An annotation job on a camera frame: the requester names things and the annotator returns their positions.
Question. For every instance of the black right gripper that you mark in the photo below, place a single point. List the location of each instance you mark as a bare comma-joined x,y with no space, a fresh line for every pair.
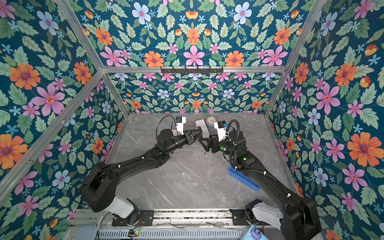
211,142

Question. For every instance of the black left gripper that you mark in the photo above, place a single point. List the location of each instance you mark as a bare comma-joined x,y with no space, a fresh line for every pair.
189,137

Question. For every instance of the black yellow screwdriver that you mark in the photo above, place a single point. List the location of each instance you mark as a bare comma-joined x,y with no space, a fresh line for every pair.
202,139

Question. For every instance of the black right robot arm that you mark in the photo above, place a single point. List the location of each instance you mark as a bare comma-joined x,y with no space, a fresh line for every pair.
296,217

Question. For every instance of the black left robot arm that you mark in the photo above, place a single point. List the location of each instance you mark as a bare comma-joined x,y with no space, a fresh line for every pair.
99,187

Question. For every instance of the blue plastic bin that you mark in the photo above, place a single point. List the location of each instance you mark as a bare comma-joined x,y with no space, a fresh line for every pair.
243,179

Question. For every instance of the white rectangular box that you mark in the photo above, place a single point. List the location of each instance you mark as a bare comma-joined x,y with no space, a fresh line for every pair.
202,124

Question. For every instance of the small grey round pot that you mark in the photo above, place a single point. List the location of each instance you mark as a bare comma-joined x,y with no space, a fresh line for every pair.
210,121

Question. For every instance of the light blue packet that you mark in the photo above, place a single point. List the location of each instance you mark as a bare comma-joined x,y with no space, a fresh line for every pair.
253,233

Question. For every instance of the grey box bottom left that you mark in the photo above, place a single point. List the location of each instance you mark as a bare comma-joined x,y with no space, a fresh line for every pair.
86,232

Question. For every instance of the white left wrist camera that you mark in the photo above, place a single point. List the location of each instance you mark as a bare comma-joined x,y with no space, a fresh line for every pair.
180,121

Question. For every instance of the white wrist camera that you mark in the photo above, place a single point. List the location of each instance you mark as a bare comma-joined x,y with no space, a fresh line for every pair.
180,121
221,128

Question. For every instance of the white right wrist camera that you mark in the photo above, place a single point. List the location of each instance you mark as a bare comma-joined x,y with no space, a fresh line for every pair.
221,128

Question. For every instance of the black hook rail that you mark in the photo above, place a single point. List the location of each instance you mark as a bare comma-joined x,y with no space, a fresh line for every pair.
191,70

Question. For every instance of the aluminium front rail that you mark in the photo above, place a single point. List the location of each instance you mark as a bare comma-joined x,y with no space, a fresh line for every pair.
181,218

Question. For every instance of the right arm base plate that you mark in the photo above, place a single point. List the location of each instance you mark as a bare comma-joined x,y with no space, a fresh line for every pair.
242,217

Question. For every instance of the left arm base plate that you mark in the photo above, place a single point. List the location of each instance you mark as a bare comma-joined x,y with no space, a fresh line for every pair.
135,219

